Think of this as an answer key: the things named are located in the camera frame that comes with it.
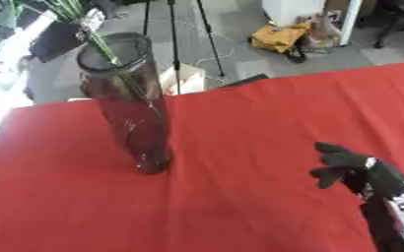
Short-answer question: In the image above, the green flower stem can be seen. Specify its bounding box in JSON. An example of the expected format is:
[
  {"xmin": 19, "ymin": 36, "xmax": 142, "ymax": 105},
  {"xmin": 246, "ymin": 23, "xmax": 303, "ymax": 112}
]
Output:
[{"xmin": 48, "ymin": 0, "xmax": 167, "ymax": 120}]

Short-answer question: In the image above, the black office chair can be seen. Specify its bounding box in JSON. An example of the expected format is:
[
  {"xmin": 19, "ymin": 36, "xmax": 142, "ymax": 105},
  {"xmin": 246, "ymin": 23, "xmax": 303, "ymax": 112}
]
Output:
[{"xmin": 357, "ymin": 0, "xmax": 404, "ymax": 49}]

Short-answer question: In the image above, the tall clear glass vase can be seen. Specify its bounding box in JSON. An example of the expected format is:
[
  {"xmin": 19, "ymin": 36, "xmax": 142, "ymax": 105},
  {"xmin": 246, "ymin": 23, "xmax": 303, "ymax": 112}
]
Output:
[{"xmin": 74, "ymin": 31, "xmax": 174, "ymax": 175}]

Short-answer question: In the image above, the white cardboard box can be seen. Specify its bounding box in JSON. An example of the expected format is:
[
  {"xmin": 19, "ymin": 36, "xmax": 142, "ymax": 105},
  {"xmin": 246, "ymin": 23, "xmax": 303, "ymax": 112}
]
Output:
[{"xmin": 157, "ymin": 62, "xmax": 209, "ymax": 96}]

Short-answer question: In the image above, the white cabinet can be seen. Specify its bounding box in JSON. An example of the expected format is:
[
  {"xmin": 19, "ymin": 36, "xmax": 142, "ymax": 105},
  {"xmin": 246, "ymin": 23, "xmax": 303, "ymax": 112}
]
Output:
[{"xmin": 260, "ymin": 0, "xmax": 365, "ymax": 47}]

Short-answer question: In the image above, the yellow bag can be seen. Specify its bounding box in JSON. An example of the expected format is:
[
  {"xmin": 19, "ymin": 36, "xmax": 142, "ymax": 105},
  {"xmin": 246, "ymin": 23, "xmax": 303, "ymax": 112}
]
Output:
[{"xmin": 248, "ymin": 21, "xmax": 314, "ymax": 64}]

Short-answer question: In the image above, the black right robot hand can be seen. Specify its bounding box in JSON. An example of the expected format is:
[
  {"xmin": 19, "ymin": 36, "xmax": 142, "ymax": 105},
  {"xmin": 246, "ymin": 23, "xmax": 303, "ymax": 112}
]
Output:
[{"xmin": 306, "ymin": 141, "xmax": 404, "ymax": 199}]

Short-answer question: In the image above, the black tripod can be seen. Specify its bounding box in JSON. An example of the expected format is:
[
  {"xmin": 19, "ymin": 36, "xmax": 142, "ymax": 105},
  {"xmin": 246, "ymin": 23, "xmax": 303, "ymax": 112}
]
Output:
[{"xmin": 140, "ymin": 0, "xmax": 227, "ymax": 95}]

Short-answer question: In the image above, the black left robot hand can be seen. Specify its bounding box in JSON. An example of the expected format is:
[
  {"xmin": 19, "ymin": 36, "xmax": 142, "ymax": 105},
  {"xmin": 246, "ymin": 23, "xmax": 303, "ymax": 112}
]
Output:
[{"xmin": 28, "ymin": 20, "xmax": 94, "ymax": 64}]

